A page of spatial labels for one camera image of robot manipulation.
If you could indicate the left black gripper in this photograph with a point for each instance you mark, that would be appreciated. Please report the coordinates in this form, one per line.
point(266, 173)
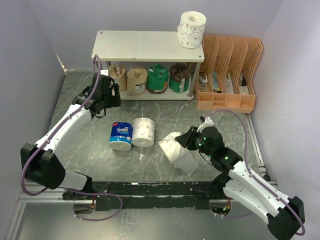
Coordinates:
point(115, 100)

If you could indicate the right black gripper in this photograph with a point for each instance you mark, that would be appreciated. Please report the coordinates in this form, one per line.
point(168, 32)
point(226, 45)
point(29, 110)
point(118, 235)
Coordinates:
point(187, 139)

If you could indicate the plain white toilet roll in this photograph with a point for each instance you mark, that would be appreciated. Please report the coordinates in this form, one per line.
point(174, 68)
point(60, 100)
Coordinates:
point(180, 157)

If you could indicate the brown paper roll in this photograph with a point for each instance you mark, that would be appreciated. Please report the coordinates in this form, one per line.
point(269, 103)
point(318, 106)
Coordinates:
point(119, 73)
point(137, 80)

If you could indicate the dotted toilet roll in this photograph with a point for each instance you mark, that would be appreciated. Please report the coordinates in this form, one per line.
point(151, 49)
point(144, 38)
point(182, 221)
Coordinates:
point(191, 29)
point(143, 134)

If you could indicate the green roll brown top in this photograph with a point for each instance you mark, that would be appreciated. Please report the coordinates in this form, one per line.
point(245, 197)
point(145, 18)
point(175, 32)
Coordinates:
point(179, 78)

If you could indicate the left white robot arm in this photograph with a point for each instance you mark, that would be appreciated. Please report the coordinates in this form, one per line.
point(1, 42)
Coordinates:
point(40, 161)

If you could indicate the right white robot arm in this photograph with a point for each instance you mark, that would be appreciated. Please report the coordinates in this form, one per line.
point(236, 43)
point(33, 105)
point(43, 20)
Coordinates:
point(283, 215)

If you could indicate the white two-tier shelf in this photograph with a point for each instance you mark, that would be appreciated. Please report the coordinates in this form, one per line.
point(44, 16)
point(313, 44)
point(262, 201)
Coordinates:
point(148, 46)

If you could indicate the blue Tempo tissue pack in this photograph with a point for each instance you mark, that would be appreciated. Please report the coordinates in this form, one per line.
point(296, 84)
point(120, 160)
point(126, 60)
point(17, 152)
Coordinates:
point(121, 136)

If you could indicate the orange plastic file organizer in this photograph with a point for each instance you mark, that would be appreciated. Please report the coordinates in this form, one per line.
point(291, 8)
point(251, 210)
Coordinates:
point(226, 74)

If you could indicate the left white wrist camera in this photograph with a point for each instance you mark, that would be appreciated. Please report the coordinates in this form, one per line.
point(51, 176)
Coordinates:
point(104, 72)

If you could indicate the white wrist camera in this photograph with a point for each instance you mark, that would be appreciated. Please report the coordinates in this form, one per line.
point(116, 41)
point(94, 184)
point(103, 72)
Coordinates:
point(205, 123)
point(104, 72)

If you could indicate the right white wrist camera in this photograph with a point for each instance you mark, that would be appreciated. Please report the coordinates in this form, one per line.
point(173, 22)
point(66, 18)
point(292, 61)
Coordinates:
point(205, 123)

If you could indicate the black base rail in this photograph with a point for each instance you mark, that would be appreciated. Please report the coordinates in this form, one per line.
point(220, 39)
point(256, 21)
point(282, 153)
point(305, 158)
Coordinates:
point(200, 195)

